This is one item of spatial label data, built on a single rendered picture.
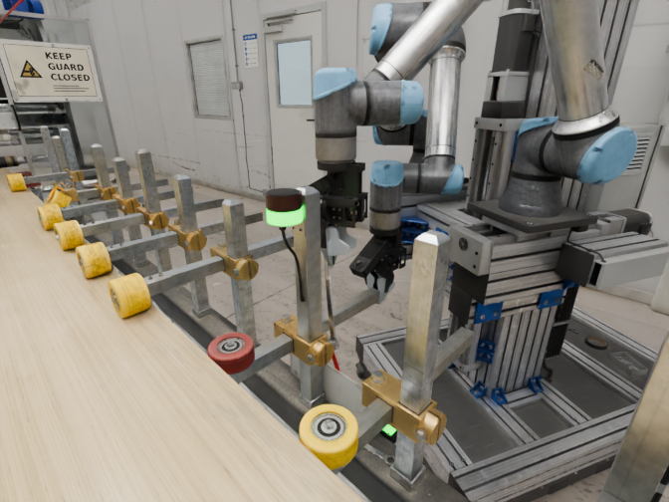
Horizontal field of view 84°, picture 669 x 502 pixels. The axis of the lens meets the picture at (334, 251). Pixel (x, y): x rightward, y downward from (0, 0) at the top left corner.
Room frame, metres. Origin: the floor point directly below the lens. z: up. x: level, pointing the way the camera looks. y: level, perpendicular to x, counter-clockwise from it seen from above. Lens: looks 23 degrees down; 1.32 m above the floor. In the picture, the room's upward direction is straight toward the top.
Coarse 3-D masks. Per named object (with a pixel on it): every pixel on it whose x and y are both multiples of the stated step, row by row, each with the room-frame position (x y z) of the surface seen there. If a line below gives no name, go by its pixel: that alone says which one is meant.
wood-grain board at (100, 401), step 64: (0, 192) 1.69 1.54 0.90; (0, 256) 0.96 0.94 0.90; (64, 256) 0.96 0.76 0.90; (0, 320) 0.64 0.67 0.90; (64, 320) 0.64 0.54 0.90; (128, 320) 0.64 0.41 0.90; (0, 384) 0.45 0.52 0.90; (64, 384) 0.45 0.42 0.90; (128, 384) 0.45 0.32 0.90; (192, 384) 0.45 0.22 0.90; (0, 448) 0.34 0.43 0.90; (64, 448) 0.34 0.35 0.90; (128, 448) 0.34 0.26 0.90; (192, 448) 0.34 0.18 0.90; (256, 448) 0.34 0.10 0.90
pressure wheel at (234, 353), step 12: (228, 336) 0.57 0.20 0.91; (240, 336) 0.57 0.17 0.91; (216, 348) 0.54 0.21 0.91; (228, 348) 0.54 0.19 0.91; (240, 348) 0.54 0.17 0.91; (252, 348) 0.54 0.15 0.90; (216, 360) 0.51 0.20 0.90; (228, 360) 0.51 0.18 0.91; (240, 360) 0.52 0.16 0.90; (252, 360) 0.54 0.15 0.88; (228, 372) 0.51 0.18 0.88; (240, 372) 0.51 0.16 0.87
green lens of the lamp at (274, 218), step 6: (300, 210) 0.58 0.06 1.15; (270, 216) 0.57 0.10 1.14; (276, 216) 0.57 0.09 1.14; (282, 216) 0.56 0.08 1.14; (288, 216) 0.57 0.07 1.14; (294, 216) 0.57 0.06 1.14; (300, 216) 0.58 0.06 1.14; (270, 222) 0.57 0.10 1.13; (276, 222) 0.57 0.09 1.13; (282, 222) 0.56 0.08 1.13; (288, 222) 0.57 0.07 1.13; (294, 222) 0.57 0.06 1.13; (300, 222) 0.58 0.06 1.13
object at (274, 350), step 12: (372, 288) 0.84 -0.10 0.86; (348, 300) 0.78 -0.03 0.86; (360, 300) 0.78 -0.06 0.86; (372, 300) 0.81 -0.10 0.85; (324, 312) 0.73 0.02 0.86; (336, 312) 0.73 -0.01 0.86; (348, 312) 0.75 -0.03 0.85; (324, 324) 0.69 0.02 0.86; (336, 324) 0.72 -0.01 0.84; (264, 348) 0.60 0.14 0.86; (276, 348) 0.60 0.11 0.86; (288, 348) 0.62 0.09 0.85; (264, 360) 0.58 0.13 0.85; (276, 360) 0.60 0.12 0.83; (252, 372) 0.56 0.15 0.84
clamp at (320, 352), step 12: (276, 324) 0.67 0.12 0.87; (288, 324) 0.67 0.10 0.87; (276, 336) 0.67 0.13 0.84; (288, 336) 0.64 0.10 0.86; (324, 336) 0.62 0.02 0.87; (300, 348) 0.61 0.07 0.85; (312, 348) 0.60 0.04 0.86; (324, 348) 0.59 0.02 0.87; (312, 360) 0.58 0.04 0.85; (324, 360) 0.59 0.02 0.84
